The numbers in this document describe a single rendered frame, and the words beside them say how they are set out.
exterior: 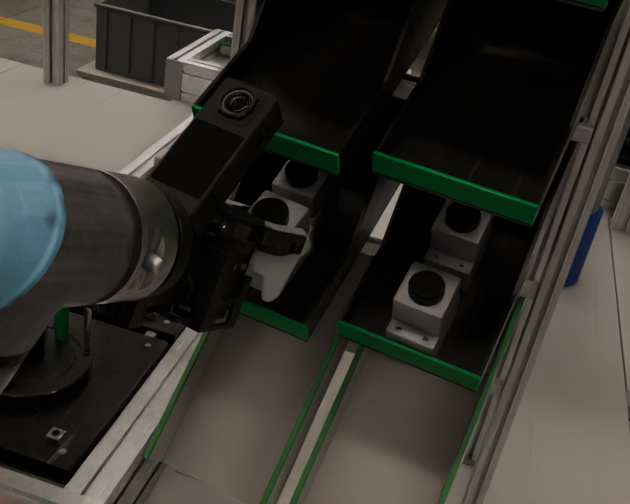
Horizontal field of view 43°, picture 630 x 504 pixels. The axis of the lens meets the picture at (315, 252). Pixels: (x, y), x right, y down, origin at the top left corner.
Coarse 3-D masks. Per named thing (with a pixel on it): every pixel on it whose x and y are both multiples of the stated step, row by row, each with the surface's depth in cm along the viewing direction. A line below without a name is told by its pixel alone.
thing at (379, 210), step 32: (384, 128) 86; (256, 160) 79; (352, 160) 83; (256, 192) 81; (352, 192) 80; (384, 192) 77; (352, 224) 78; (320, 256) 76; (352, 256) 74; (288, 288) 74; (320, 288) 73; (256, 320) 72; (288, 320) 69
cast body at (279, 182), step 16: (288, 160) 75; (288, 176) 73; (304, 176) 72; (320, 176) 74; (288, 192) 73; (304, 192) 72; (320, 192) 73; (336, 192) 78; (320, 208) 75; (320, 224) 76
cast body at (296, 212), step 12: (264, 192) 67; (264, 204) 65; (276, 204) 65; (288, 204) 66; (264, 216) 64; (276, 216) 64; (288, 216) 65; (300, 216) 66; (312, 228) 69; (312, 240) 70; (300, 264) 69; (252, 276) 67
